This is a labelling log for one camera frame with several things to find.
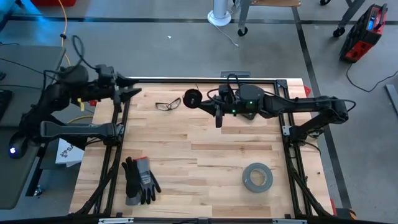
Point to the grey metal bar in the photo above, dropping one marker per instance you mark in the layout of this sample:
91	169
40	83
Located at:
392	99

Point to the wooden top rolling workbench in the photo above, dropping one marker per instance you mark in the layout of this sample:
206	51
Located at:
273	2

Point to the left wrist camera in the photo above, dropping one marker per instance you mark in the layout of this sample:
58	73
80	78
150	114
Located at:
105	73

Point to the white pole base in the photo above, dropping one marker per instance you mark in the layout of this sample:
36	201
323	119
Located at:
219	15

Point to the grey floor plate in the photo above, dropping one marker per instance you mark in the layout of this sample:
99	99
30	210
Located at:
224	74

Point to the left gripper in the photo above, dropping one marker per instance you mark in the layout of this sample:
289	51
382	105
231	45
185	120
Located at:
105	92

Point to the grey duct tape roll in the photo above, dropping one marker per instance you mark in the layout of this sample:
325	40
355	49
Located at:
245	179

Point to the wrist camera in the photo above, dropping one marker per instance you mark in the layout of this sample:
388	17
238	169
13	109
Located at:
105	73
226	93

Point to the orange black corner block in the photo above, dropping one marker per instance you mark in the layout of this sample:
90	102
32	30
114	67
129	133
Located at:
346	214

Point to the black keyboard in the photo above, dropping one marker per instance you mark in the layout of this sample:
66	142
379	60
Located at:
4	102

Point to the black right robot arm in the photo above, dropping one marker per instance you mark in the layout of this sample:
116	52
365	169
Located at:
304	104

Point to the red corner guard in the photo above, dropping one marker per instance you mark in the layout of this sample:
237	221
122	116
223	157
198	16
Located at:
93	103
307	91
333	207

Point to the white paper box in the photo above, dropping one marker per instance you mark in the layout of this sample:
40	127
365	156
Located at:
66	154

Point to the grey office desk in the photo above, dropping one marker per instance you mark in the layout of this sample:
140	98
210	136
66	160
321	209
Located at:
31	59

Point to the black computer mouse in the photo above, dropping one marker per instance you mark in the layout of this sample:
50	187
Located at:
15	152

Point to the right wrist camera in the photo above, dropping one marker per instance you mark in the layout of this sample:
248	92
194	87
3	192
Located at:
226	93

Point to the clear safety glasses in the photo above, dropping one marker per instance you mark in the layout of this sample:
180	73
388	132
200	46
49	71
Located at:
174	103

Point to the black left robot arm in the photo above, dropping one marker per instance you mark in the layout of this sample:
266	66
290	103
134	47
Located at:
74	77

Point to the red storage bin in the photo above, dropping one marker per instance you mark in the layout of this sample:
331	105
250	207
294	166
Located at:
53	2

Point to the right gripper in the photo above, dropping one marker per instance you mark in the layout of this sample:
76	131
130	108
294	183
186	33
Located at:
231	109

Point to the silver metal bracket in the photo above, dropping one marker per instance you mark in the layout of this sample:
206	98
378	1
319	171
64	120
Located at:
289	221
115	220

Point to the black palm work glove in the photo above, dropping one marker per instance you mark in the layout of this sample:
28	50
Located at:
131	177

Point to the red black tool case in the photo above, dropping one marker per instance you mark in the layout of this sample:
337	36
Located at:
360	37

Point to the grey work glove red cuff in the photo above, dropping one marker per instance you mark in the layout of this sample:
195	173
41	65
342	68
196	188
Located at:
143	179

